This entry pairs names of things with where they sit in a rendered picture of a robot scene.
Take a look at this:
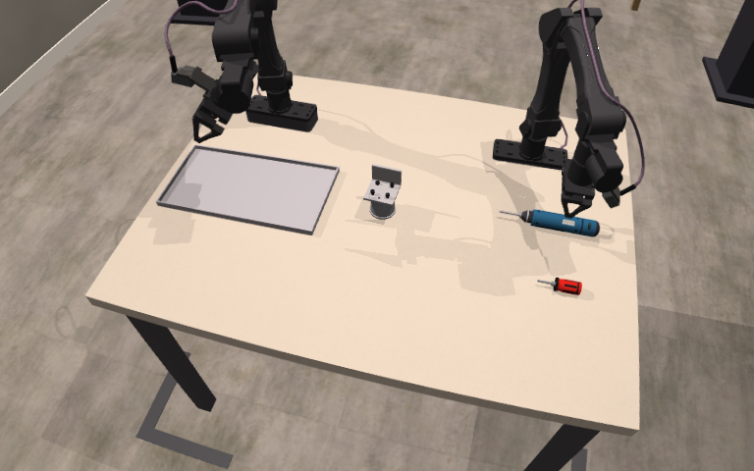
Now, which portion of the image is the grey l-shaped bracket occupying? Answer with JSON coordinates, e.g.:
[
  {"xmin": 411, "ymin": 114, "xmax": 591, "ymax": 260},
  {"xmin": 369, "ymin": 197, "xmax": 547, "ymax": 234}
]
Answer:
[{"xmin": 363, "ymin": 164, "xmax": 402, "ymax": 206}]

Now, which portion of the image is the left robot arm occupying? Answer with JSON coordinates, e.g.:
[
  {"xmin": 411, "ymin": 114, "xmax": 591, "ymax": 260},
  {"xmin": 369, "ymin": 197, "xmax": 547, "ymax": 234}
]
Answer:
[{"xmin": 493, "ymin": 8, "xmax": 626, "ymax": 208}]

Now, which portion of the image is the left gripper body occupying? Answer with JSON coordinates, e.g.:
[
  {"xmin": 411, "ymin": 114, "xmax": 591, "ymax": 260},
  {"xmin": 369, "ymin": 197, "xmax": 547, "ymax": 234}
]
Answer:
[{"xmin": 562, "ymin": 157, "xmax": 620, "ymax": 204}]

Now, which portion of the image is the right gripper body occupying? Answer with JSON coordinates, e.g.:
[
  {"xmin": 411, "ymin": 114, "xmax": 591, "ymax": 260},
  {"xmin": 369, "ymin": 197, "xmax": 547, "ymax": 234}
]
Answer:
[{"xmin": 176, "ymin": 66, "xmax": 233, "ymax": 128}]

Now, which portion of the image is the blue electric screwdriver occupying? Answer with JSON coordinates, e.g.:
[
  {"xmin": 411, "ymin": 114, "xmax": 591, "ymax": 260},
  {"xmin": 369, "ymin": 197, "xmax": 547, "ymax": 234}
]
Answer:
[{"xmin": 500, "ymin": 209, "xmax": 600, "ymax": 237}]

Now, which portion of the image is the red screwdriver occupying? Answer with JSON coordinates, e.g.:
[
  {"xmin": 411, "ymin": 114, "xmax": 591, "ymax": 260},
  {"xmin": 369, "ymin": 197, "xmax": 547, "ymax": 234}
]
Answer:
[{"xmin": 539, "ymin": 278, "xmax": 582, "ymax": 295}]

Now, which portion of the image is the dark grey cylinder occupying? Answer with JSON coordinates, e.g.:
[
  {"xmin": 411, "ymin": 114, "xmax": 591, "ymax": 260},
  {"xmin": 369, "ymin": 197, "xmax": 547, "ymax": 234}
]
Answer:
[{"xmin": 369, "ymin": 201, "xmax": 396, "ymax": 220}]

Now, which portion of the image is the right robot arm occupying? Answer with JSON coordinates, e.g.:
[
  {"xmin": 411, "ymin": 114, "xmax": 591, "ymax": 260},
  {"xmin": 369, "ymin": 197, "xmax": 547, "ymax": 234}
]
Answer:
[{"xmin": 212, "ymin": 0, "xmax": 317, "ymax": 122}]

